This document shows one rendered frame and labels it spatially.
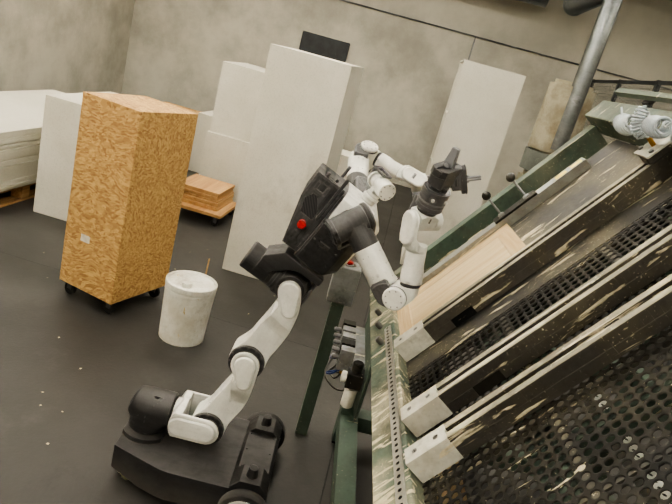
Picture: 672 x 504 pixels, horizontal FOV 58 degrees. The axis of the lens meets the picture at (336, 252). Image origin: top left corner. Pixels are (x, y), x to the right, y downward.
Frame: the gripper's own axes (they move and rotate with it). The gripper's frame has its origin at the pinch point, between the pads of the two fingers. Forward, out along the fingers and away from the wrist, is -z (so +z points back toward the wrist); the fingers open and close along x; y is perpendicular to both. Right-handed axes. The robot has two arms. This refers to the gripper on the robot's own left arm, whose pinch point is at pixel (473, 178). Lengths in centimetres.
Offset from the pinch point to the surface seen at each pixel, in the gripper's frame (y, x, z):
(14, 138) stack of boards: -194, -32, 320
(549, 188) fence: 14.1, 4.6, -27.3
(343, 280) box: -2, 41, 60
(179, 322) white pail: -56, 76, 163
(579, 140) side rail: -10.3, -9.3, -46.2
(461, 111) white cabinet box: -330, 0, -35
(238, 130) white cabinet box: -367, -5, 188
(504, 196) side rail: -9.7, 11.4, -14.0
